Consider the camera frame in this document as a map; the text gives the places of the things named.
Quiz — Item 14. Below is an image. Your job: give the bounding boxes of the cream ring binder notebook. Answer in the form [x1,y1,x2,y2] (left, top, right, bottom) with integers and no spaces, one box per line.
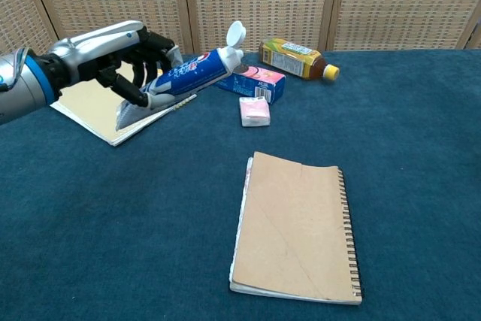
[50,67,198,147]

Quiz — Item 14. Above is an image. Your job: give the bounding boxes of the blue cookie box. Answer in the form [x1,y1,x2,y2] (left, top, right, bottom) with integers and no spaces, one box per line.
[216,64,286,105]

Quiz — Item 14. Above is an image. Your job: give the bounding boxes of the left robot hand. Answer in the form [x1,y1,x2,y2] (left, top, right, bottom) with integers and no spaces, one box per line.
[37,20,185,111]

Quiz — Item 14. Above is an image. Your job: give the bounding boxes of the blue white toothpaste tube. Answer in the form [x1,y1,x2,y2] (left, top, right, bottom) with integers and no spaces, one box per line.
[114,20,247,132]

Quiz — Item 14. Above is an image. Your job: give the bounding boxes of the yellow tea bottle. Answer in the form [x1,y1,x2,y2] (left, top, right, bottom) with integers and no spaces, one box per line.
[259,37,341,82]

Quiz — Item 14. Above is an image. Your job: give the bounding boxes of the teal table cloth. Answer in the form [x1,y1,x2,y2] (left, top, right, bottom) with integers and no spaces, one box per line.
[0,48,481,321]

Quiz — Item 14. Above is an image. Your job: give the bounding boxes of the pink tissue pack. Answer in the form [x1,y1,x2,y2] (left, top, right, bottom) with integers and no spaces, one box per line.
[238,96,271,128]

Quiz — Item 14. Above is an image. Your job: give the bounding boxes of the brown spiral notebook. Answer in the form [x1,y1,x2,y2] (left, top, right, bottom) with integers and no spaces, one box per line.
[228,150,365,306]

